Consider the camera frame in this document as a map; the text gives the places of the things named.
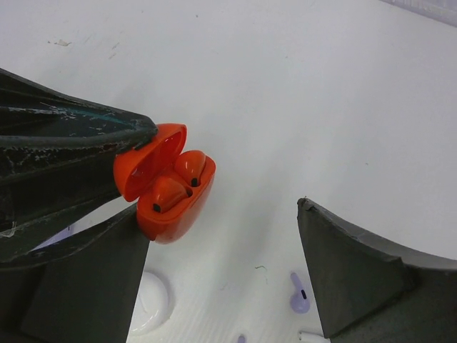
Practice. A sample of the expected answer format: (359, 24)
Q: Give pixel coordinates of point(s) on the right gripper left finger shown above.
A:
(80, 289)

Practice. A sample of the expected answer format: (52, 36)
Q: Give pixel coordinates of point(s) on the white earbud charging case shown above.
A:
(154, 304)

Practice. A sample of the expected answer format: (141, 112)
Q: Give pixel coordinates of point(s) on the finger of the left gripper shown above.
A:
(43, 130)
(35, 209)

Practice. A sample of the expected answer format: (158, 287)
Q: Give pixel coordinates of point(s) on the orange earbud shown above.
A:
(166, 193)
(189, 166)

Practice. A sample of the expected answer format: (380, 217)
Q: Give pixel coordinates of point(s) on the white earbud lower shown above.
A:
(307, 337)

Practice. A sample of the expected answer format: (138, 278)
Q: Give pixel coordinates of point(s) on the purple earbud charging case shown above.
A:
(64, 234)

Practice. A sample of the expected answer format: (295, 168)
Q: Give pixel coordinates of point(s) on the purple earbud upper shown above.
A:
(299, 301)

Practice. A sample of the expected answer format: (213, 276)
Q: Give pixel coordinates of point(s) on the orange earbud charging case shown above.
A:
(136, 170)

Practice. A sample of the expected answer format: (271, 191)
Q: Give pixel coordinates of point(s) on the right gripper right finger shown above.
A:
(370, 289)

